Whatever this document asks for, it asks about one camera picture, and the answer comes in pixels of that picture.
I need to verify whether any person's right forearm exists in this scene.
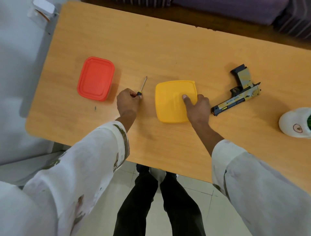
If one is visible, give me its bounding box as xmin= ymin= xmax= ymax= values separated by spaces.
xmin=188 ymin=119 xmax=311 ymax=236

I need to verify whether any yellow plastic container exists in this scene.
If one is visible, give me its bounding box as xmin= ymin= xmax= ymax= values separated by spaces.
xmin=155 ymin=80 xmax=198 ymax=124

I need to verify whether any purple striped mattress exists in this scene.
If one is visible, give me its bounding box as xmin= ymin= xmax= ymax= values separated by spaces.
xmin=107 ymin=0 xmax=311 ymax=40

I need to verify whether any red plastic container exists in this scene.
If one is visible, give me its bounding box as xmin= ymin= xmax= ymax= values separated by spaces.
xmin=77 ymin=57 xmax=115 ymax=102

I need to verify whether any person's left hand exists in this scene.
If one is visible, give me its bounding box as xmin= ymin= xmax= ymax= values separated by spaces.
xmin=116 ymin=88 xmax=142 ymax=117

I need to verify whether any person's right hand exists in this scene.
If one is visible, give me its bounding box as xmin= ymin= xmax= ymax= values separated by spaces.
xmin=182 ymin=94 xmax=211 ymax=123

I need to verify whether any white wall switch box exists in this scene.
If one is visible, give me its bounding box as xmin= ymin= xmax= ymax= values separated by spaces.
xmin=27 ymin=0 xmax=59 ymax=24

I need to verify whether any yellow and black toy gun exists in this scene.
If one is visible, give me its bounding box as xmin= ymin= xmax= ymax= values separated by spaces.
xmin=211 ymin=64 xmax=261 ymax=117

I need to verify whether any black handled screwdriver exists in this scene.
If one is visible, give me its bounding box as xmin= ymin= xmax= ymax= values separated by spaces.
xmin=132 ymin=76 xmax=148 ymax=99

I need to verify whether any person's right leg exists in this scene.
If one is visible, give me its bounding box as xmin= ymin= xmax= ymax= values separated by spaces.
xmin=160 ymin=171 xmax=207 ymax=236

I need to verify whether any person's leg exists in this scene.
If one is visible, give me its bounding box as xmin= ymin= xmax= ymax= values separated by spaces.
xmin=113 ymin=164 xmax=159 ymax=236
xmin=160 ymin=171 xmax=207 ymax=236

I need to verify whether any person's left leg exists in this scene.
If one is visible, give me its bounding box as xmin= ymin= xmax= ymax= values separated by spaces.
xmin=113 ymin=164 xmax=159 ymax=236

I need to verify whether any person's left forearm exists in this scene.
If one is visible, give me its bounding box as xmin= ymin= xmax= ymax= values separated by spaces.
xmin=22 ymin=111 xmax=138 ymax=236

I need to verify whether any white cap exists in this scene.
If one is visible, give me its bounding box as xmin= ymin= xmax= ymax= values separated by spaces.
xmin=278 ymin=107 xmax=311 ymax=139

